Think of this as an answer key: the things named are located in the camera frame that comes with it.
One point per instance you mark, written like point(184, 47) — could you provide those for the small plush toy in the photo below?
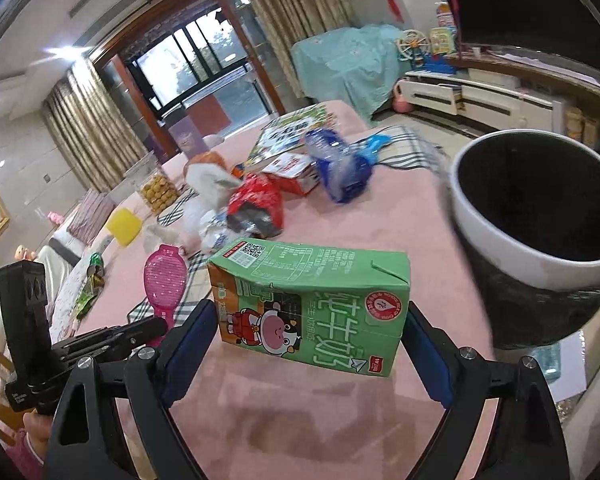
point(25, 252)
point(55, 217)

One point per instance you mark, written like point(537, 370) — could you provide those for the colourful toy house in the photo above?
point(442, 41)

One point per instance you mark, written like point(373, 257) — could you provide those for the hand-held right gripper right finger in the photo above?
point(430, 360)

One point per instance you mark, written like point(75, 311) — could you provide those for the pink tablecloth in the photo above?
point(405, 220)

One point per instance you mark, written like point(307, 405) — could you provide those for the pink perforated paddle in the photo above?
point(165, 280)

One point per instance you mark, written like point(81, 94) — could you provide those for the ferris wheel toy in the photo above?
point(409, 47)

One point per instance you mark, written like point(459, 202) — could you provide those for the person's left hand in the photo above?
point(37, 432)

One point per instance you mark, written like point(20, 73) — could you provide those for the clear jar of yellow snacks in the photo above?
point(159, 195)

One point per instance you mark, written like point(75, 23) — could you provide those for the teal cloth cover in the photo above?
point(350, 65)

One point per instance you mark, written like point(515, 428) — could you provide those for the colourful picture book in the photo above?
point(290, 127)

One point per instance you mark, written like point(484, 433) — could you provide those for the purple tumbler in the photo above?
point(185, 135)

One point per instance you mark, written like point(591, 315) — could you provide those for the beige patterned curtain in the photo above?
point(290, 15)
point(97, 125)

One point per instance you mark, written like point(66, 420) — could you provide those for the yellow sponge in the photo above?
point(124, 227)

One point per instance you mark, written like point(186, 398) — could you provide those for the red and white carton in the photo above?
point(290, 167)

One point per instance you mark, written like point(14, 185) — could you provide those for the green foil wrapper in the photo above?
point(92, 280)

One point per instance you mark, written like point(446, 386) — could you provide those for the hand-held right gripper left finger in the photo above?
point(190, 347)

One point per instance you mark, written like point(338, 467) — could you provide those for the apple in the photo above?
point(207, 160)

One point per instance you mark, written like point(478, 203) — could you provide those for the glass sliding door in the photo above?
point(195, 55)

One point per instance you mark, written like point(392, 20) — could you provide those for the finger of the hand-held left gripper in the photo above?
point(147, 331)

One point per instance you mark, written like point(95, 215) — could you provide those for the red snack bag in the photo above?
point(255, 200)

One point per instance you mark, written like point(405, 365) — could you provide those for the striped cushion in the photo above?
point(92, 215)

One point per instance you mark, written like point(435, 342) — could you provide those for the green milk carton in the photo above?
point(305, 300)

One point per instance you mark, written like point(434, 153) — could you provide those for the light grey sofa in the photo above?
point(65, 255)

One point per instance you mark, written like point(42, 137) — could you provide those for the plaid placemat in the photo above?
point(415, 150)
point(197, 270)
point(175, 212)

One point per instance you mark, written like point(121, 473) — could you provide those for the black television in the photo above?
point(520, 5)

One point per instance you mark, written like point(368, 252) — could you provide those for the person's left forearm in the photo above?
point(25, 462)

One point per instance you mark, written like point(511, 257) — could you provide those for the white media cabinet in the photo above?
point(485, 92)

